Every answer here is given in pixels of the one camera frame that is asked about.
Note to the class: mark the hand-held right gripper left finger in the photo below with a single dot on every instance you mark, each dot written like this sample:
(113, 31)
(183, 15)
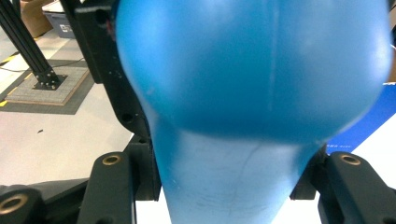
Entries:
(148, 174)

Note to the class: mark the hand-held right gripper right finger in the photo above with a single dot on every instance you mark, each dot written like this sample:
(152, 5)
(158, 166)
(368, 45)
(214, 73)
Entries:
(306, 183)

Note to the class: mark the blue cardboard box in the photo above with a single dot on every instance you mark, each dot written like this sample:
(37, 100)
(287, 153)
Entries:
(373, 118)

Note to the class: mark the blue bottle with white cap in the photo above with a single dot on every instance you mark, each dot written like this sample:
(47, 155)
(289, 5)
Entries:
(249, 77)

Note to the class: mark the dark grey floor mat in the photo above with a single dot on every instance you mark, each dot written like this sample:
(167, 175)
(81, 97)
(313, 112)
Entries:
(81, 107)

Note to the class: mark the grey plastic bin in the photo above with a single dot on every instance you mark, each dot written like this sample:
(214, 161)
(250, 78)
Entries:
(60, 26)

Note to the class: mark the grey carpet tile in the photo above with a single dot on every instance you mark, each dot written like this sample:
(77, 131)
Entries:
(34, 93)

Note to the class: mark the brown cardboard box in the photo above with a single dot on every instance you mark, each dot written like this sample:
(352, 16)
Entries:
(34, 18)

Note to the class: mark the black metal frame post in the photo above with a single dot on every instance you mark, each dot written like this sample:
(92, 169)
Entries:
(28, 46)

